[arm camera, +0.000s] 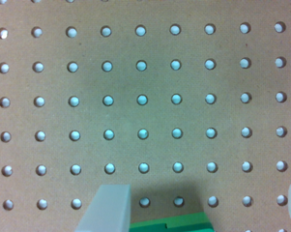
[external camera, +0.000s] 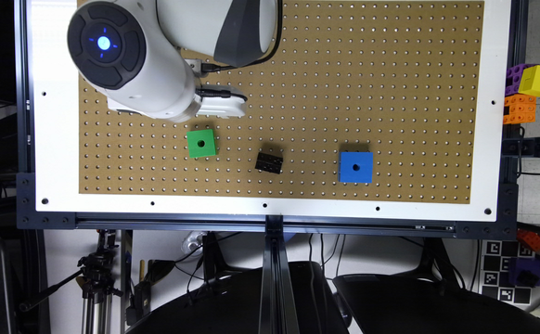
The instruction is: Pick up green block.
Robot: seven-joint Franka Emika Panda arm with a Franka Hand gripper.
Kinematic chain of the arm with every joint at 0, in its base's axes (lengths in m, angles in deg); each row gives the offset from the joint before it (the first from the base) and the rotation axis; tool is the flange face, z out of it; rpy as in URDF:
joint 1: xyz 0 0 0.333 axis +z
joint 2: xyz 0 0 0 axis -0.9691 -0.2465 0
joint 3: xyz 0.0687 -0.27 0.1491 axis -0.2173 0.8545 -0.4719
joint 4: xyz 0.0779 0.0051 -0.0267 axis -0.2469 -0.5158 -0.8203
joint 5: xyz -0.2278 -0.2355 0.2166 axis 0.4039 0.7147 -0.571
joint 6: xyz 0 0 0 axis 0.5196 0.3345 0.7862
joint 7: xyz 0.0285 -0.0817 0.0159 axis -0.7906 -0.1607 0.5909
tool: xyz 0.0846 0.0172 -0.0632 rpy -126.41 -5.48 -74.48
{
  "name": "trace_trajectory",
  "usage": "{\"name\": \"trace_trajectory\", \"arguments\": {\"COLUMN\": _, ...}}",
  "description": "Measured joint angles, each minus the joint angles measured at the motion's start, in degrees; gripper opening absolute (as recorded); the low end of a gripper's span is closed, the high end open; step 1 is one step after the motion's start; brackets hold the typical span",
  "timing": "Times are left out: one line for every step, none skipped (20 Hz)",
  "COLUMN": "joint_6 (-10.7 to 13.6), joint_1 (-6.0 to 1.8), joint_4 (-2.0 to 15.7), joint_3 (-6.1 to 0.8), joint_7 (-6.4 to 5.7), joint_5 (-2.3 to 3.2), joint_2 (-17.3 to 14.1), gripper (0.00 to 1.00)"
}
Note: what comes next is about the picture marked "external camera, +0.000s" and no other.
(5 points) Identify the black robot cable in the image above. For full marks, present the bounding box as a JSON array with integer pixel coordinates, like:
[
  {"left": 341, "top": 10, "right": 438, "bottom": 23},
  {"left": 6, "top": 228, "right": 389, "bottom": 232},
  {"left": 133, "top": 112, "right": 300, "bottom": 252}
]
[{"left": 199, "top": 0, "right": 284, "bottom": 73}]

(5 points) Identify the black right chair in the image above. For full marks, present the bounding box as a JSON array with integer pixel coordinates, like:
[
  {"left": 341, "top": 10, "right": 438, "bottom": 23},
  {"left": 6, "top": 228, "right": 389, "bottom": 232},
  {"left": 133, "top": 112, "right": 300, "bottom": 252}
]
[{"left": 333, "top": 274, "right": 540, "bottom": 334}]

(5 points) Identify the black chair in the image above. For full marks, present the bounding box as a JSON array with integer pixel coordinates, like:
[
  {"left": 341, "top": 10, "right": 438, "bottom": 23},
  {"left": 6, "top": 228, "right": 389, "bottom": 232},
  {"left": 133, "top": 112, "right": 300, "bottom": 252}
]
[
  {"left": 333, "top": 274, "right": 540, "bottom": 334},
  {"left": 129, "top": 262, "right": 348, "bottom": 334}
]

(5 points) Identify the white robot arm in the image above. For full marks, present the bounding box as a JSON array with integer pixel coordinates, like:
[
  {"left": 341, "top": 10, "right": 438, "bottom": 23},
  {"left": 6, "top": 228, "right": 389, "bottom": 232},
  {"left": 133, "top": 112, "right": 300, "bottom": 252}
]
[{"left": 67, "top": 0, "right": 283, "bottom": 122}]

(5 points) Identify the orange toy block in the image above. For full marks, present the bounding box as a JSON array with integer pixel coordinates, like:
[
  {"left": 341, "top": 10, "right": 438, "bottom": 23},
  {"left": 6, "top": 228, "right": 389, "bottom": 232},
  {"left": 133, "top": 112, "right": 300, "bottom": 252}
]
[{"left": 503, "top": 94, "right": 536, "bottom": 124}]

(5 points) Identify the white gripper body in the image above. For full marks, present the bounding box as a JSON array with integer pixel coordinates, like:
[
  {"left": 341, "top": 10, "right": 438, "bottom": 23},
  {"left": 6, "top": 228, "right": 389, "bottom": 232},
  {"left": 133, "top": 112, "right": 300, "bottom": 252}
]
[{"left": 196, "top": 84, "right": 247, "bottom": 118}]

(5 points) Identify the black left chair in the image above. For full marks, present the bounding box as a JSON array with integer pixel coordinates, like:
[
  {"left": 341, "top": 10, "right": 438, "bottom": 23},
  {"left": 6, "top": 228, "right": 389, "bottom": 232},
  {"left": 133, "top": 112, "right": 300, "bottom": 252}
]
[{"left": 129, "top": 262, "right": 348, "bottom": 334}]

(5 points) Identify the black small block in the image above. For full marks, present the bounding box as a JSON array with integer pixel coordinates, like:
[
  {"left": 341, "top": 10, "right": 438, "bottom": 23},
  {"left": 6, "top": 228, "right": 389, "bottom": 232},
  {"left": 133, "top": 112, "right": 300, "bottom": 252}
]
[{"left": 255, "top": 152, "right": 283, "bottom": 174}]

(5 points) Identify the green block with hole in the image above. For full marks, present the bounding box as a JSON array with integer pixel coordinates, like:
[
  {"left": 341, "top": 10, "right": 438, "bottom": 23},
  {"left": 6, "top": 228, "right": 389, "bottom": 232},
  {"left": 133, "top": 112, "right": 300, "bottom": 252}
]
[{"left": 186, "top": 129, "right": 217, "bottom": 159}]

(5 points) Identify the yellow block with hole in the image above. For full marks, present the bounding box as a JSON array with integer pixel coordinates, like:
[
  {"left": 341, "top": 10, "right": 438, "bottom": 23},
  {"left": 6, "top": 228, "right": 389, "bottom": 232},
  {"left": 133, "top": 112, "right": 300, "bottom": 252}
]
[{"left": 518, "top": 65, "right": 540, "bottom": 97}]

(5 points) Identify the brown pegboard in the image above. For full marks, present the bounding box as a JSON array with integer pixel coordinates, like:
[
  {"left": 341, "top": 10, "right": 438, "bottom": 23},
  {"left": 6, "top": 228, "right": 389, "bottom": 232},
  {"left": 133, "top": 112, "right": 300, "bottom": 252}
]
[{"left": 78, "top": 1, "right": 484, "bottom": 204}]

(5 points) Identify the black camera tripod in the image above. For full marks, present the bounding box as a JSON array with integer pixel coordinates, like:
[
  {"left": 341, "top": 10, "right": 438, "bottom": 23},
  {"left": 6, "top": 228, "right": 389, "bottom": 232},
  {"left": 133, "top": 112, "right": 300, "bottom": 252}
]
[{"left": 19, "top": 229, "right": 123, "bottom": 334}]

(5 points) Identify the blue block with hole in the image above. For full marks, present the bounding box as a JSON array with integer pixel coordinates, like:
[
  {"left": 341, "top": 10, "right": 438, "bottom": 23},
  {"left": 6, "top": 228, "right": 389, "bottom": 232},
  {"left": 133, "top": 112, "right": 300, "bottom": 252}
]
[{"left": 338, "top": 152, "right": 373, "bottom": 184}]

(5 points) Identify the dark purple block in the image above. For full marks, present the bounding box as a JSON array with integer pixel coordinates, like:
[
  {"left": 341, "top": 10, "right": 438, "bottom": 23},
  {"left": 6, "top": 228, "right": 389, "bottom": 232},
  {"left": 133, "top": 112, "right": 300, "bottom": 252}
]
[{"left": 508, "top": 258, "right": 540, "bottom": 288}]

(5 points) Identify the purple toy block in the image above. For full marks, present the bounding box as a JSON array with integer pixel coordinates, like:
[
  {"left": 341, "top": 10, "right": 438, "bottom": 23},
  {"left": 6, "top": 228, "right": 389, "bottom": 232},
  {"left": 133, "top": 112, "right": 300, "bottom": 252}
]
[{"left": 505, "top": 63, "right": 535, "bottom": 96}]

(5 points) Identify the black aluminium table frame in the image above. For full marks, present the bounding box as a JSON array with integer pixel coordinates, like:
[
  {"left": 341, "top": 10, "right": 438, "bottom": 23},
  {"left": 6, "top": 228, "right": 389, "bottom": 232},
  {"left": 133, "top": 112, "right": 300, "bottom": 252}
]
[{"left": 13, "top": 0, "right": 530, "bottom": 334}]

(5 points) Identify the red toy block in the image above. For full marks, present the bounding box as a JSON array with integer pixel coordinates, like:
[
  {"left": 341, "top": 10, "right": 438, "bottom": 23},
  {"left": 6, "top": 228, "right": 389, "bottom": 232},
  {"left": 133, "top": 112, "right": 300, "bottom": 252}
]
[{"left": 517, "top": 229, "right": 540, "bottom": 251}]

